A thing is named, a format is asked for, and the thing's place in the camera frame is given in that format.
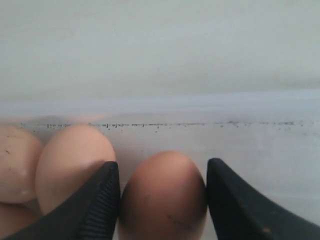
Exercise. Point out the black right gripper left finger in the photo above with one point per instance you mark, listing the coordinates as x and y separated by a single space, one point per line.
88 214

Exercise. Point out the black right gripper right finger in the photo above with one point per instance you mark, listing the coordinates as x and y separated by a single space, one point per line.
240 212

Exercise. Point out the brown egg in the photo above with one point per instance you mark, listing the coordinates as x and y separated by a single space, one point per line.
67 161
164 199
20 151

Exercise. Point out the clear plastic box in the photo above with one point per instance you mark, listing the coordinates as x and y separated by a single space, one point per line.
272 141

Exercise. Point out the brown egg second row left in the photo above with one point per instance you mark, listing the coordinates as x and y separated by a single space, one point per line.
14 217

